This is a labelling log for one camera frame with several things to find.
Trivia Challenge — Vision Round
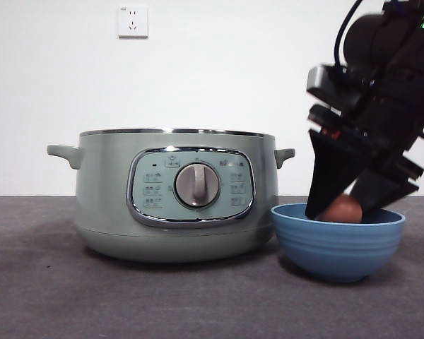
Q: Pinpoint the pale green electric steamer pot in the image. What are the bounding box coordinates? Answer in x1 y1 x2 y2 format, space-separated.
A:
46 129 296 263

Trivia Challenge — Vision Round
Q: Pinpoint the blue ribbed bowl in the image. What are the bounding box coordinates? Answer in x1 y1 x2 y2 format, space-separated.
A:
270 203 406 283

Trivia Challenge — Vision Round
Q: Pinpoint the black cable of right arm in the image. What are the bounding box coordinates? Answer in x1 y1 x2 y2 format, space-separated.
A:
334 0 365 68

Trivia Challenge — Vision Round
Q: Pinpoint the brown egg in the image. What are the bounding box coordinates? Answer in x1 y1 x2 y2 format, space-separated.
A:
319 195 363 224

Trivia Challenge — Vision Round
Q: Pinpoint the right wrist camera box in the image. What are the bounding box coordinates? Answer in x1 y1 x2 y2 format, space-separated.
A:
306 64 370 111

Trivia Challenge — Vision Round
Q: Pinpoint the white wall socket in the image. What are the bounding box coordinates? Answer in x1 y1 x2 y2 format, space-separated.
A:
117 6 149 39

